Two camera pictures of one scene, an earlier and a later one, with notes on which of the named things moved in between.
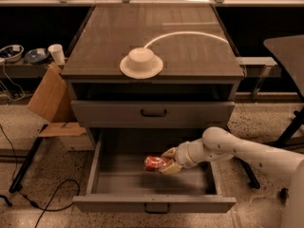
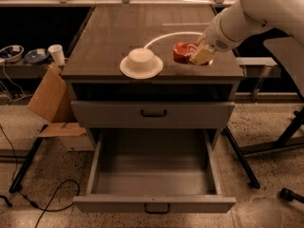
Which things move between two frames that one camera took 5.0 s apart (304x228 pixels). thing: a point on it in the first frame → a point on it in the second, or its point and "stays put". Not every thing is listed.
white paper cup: (56, 49) stays put
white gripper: (181, 155) → (216, 37)
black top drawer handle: (153, 115) stays put
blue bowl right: (37, 55) stays put
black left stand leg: (16, 183) stays put
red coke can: (153, 163) → (183, 50)
